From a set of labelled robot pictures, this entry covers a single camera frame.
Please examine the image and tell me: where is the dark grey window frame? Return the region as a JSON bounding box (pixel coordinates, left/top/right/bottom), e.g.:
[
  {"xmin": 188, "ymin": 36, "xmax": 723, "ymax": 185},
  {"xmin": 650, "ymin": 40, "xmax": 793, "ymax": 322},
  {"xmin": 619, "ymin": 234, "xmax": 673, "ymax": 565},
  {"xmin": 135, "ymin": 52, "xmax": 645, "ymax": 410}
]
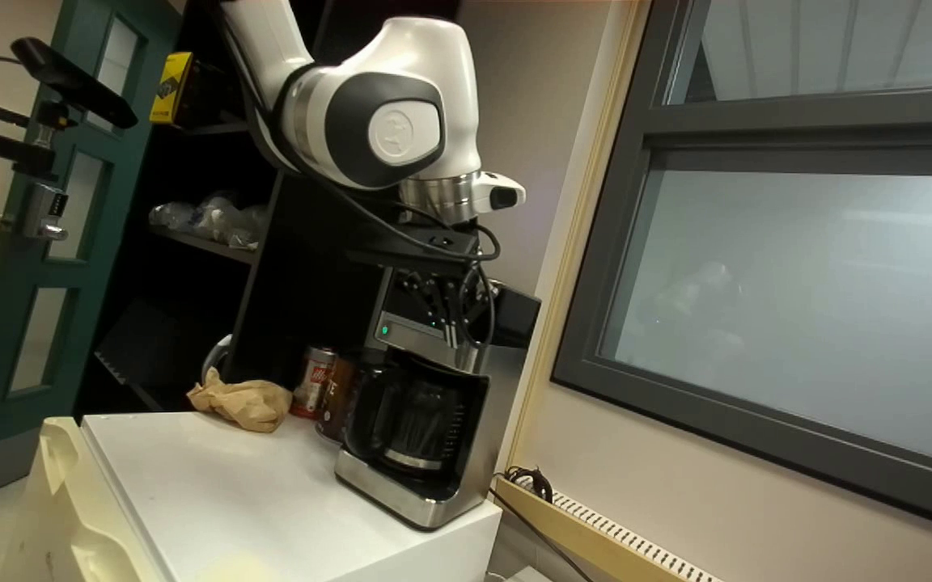
[{"xmin": 548, "ymin": 0, "xmax": 932, "ymax": 539}]

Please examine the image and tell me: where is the yellow box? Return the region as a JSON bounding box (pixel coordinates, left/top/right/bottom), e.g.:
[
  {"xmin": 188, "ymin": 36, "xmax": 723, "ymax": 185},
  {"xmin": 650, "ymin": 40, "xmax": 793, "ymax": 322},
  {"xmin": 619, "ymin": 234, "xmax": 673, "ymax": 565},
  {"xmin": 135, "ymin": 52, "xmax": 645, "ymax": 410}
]
[{"xmin": 151, "ymin": 48, "xmax": 196, "ymax": 129}]

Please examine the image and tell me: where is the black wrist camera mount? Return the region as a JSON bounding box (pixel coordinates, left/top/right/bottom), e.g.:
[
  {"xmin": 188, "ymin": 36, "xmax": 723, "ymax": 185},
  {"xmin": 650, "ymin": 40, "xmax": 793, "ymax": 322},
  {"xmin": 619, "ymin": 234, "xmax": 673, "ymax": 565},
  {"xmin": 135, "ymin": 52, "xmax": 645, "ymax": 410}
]
[{"xmin": 346, "ymin": 216, "xmax": 490, "ymax": 274}]

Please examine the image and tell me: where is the green door with glass panes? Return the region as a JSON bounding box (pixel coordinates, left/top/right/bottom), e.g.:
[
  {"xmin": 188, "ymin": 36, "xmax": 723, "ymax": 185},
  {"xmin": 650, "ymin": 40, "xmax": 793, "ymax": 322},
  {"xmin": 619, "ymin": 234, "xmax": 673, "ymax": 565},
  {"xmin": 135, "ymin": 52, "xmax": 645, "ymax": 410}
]
[{"xmin": 0, "ymin": 0, "xmax": 186, "ymax": 512}]

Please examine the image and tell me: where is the black shelf unit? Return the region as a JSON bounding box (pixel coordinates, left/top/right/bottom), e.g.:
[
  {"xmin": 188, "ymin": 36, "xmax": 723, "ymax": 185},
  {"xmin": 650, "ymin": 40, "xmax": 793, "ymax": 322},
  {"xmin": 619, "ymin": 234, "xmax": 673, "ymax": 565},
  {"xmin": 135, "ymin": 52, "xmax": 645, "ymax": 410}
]
[{"xmin": 73, "ymin": 0, "xmax": 403, "ymax": 417}]

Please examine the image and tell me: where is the black steel coffee maker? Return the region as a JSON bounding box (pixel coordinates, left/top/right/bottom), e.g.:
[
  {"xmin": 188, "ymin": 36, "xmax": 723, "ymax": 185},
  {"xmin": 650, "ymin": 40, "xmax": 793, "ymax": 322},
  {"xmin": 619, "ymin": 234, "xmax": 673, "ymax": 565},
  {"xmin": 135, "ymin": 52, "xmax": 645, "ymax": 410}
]
[{"xmin": 329, "ymin": 264, "xmax": 524, "ymax": 532}]

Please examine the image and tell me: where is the brown jar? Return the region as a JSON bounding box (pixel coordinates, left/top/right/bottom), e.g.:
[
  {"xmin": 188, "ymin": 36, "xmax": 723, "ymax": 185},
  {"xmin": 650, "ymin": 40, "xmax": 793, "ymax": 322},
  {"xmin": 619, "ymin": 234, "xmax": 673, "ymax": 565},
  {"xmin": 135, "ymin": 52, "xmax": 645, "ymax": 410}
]
[{"xmin": 289, "ymin": 346, "xmax": 346, "ymax": 424}]

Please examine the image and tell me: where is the black binder clip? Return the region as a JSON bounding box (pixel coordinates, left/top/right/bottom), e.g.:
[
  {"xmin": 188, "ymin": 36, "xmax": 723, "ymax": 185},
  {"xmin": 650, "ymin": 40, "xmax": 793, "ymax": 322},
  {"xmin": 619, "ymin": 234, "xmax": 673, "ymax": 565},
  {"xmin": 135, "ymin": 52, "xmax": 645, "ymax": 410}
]
[{"xmin": 504, "ymin": 462, "xmax": 557, "ymax": 505}]

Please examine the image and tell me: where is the silver door lock handle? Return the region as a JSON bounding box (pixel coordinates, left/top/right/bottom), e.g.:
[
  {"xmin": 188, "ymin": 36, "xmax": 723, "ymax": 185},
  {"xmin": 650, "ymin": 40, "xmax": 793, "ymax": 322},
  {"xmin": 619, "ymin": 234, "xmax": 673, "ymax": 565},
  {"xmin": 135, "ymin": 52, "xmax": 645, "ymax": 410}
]
[{"xmin": 0, "ymin": 178, "xmax": 70, "ymax": 241}]

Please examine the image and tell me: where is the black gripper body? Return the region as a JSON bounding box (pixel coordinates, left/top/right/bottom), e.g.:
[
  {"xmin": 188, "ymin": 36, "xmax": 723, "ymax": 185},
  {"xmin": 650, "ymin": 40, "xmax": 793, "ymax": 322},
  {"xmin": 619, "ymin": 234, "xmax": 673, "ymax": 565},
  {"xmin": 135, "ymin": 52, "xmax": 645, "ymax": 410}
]
[{"xmin": 386, "ymin": 264, "xmax": 495, "ymax": 346}]

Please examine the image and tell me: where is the black camera on mount arm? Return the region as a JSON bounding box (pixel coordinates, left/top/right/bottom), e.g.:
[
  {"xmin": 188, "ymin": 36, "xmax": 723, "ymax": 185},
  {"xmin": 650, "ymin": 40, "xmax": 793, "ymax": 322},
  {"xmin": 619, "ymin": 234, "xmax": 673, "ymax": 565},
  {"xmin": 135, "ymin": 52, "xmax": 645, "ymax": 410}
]
[{"xmin": 0, "ymin": 36, "xmax": 142, "ymax": 182}]

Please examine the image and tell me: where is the clear plastic bag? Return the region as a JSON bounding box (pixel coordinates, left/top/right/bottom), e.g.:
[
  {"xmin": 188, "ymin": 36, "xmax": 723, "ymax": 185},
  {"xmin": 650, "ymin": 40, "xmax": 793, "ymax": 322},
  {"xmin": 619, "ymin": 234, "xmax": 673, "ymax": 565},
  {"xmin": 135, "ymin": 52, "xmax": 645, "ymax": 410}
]
[{"xmin": 146, "ymin": 192, "xmax": 272, "ymax": 254}]

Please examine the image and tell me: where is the glass coffee carafe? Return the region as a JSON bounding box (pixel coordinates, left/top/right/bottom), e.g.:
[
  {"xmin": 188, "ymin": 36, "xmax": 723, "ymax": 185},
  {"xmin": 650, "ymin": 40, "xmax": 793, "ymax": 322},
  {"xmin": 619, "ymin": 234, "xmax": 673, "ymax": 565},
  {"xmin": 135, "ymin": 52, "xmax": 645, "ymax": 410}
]
[{"xmin": 346, "ymin": 353, "xmax": 491, "ymax": 501}]

